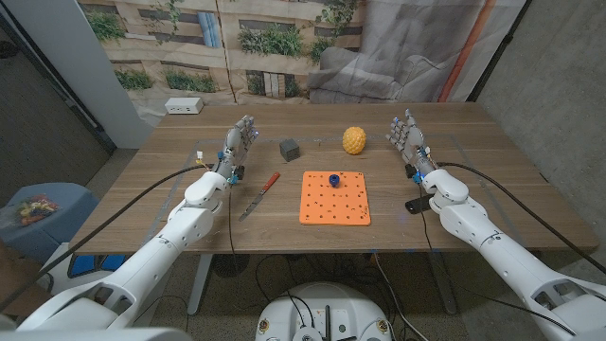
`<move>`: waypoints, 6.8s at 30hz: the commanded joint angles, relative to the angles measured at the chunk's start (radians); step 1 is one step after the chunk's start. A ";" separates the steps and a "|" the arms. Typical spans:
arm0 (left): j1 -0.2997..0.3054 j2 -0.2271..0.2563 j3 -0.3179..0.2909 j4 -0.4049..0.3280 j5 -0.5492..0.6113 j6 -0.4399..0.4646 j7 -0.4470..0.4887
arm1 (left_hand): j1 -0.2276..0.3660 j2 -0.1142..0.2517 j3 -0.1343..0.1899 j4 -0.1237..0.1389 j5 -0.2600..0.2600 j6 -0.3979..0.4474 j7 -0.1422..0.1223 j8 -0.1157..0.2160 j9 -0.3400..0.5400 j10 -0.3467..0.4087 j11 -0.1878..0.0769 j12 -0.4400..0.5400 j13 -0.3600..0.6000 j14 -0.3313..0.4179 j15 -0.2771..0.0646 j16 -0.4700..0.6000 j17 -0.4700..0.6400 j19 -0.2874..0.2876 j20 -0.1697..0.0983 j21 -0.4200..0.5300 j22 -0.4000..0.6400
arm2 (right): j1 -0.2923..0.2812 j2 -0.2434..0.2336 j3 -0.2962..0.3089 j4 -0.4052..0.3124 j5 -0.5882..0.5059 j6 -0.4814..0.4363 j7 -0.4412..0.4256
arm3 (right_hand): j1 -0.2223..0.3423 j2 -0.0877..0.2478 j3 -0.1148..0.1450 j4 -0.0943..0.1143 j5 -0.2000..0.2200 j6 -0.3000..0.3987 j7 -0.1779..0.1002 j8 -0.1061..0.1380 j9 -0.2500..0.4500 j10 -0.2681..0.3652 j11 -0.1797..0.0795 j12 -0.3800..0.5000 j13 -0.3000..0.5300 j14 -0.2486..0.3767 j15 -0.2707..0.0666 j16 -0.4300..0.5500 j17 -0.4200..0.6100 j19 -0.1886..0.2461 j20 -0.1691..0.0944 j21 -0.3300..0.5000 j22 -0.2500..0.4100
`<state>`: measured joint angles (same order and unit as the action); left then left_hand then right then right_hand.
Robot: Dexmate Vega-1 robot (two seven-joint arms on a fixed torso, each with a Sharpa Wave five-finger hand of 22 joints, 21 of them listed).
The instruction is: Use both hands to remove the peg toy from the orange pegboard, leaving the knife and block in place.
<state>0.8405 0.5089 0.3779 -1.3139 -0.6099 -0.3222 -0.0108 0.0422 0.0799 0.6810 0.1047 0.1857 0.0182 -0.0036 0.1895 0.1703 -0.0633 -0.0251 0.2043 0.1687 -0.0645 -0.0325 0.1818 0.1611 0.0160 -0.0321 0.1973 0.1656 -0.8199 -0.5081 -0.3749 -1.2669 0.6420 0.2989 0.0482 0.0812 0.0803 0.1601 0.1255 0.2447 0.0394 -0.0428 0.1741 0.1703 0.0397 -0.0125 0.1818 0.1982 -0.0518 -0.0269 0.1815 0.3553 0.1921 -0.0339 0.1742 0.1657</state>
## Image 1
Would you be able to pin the orange pegboard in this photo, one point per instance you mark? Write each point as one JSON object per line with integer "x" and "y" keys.
{"x": 331, "y": 206}

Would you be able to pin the yellow pineapple toy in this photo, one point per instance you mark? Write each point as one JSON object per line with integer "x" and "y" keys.
{"x": 354, "y": 140}

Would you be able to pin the blue peg toy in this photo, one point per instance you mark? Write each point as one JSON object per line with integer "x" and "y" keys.
{"x": 334, "y": 180}

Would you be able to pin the white robot torso shell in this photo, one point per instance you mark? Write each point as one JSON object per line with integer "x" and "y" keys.
{"x": 94, "y": 335}

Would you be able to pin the black round fan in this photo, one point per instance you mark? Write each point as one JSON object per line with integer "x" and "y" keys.
{"x": 230, "y": 266}

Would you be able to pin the bag of colourful toys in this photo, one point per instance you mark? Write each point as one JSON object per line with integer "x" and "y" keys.
{"x": 35, "y": 210}

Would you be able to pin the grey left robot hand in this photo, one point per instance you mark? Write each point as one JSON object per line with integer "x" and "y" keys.
{"x": 234, "y": 147}

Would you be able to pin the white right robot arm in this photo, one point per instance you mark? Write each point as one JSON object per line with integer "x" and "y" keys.
{"x": 497, "y": 256}

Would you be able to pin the printed fabric backdrop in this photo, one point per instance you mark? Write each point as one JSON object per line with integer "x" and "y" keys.
{"x": 284, "y": 71}

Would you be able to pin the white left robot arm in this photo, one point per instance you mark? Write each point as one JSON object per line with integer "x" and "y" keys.
{"x": 156, "y": 251}

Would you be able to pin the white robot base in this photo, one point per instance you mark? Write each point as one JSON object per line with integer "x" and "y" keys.
{"x": 326, "y": 308}

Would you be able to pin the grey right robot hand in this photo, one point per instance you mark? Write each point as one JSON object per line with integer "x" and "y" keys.
{"x": 414, "y": 142}

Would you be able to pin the white power strip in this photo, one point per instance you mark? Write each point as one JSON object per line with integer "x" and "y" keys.
{"x": 183, "y": 105}

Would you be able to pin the black phone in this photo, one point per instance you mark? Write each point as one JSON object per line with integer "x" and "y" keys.
{"x": 416, "y": 204}

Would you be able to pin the blue-grey stool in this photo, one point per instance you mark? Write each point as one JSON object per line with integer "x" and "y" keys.
{"x": 71, "y": 208}

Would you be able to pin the dark grey block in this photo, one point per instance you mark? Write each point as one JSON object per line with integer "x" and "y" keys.
{"x": 289, "y": 150}

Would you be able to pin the white table leg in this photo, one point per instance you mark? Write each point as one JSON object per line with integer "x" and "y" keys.
{"x": 444, "y": 289}
{"x": 199, "y": 284}

